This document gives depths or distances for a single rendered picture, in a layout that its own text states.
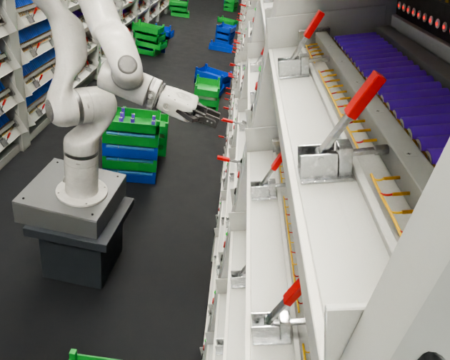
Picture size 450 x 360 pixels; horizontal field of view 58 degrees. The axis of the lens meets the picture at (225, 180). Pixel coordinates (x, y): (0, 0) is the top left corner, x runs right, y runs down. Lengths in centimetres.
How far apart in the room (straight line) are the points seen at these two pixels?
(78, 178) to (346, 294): 138
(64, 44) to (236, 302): 97
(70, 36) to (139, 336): 106
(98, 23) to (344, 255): 100
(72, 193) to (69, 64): 48
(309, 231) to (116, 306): 149
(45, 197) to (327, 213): 143
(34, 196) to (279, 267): 125
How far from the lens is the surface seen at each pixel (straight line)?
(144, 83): 110
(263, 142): 79
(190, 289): 179
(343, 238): 27
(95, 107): 142
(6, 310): 178
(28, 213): 164
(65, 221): 159
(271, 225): 60
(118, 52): 105
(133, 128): 223
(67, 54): 140
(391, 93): 44
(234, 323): 72
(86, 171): 153
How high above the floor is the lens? 131
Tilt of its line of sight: 31 degrees down
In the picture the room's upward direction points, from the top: 10 degrees clockwise
